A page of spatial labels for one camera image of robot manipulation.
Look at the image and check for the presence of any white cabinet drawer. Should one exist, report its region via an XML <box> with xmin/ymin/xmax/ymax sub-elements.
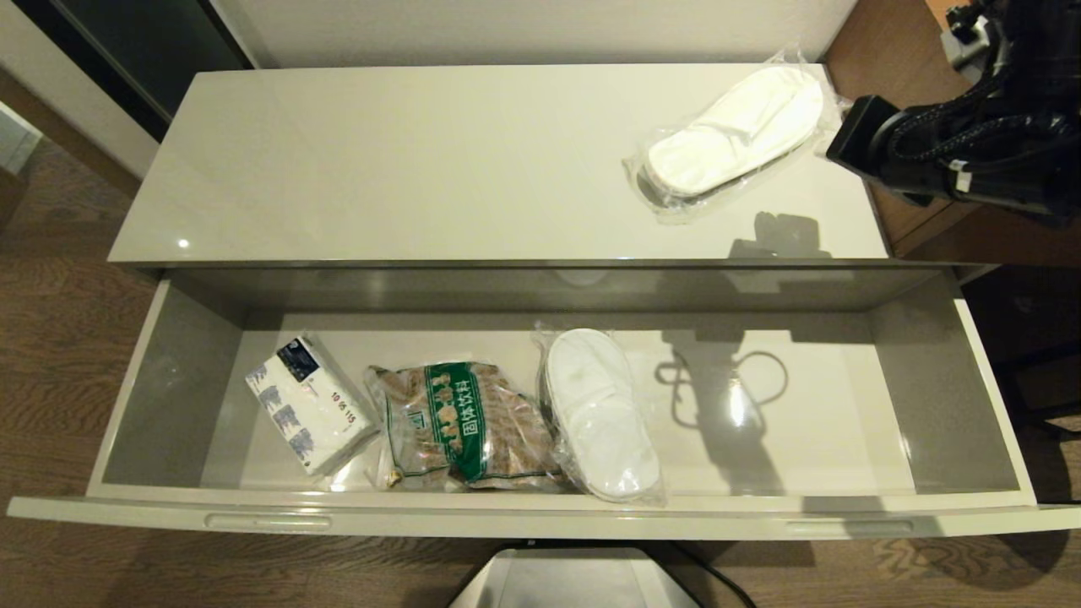
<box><xmin>7</xmin><ymin>266</ymin><xmax>1081</xmax><ymax>541</ymax></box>

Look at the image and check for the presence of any pale grey panel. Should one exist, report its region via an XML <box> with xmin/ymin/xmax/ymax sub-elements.
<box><xmin>0</xmin><ymin>103</ymin><xmax>43</xmax><ymax>176</ymax></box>

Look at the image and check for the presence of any black base cable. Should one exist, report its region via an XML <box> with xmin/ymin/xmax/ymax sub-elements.
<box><xmin>667</xmin><ymin>540</ymin><xmax>758</xmax><ymax>608</ymax></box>

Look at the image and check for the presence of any white slipper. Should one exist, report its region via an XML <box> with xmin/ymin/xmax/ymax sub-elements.
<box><xmin>530</xmin><ymin>323</ymin><xmax>668</xmax><ymax>508</ymax></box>
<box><xmin>623</xmin><ymin>46</ymin><xmax>850</xmax><ymax>216</ymax></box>

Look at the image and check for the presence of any brown wooden desk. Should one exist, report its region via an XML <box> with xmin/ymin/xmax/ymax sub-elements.
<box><xmin>823</xmin><ymin>0</ymin><xmax>1081</xmax><ymax>269</ymax></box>

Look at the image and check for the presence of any dark glass door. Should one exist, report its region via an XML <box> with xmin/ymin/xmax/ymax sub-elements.
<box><xmin>13</xmin><ymin>0</ymin><xmax>256</xmax><ymax>143</ymax></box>

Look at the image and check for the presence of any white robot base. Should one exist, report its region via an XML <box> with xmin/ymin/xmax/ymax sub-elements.
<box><xmin>452</xmin><ymin>547</ymin><xmax>698</xmax><ymax>608</ymax></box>

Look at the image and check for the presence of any green label snack bag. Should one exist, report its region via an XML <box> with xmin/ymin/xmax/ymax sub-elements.
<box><xmin>365</xmin><ymin>361</ymin><xmax>568</xmax><ymax>493</ymax></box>

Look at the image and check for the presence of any glossy grey cabinet top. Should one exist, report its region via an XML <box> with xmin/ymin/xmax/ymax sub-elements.
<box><xmin>108</xmin><ymin>63</ymin><xmax>997</xmax><ymax>312</ymax></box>

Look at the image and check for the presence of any white blue tissue pack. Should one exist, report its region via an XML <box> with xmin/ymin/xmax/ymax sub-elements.
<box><xmin>245</xmin><ymin>332</ymin><xmax>379</xmax><ymax>476</ymax></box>

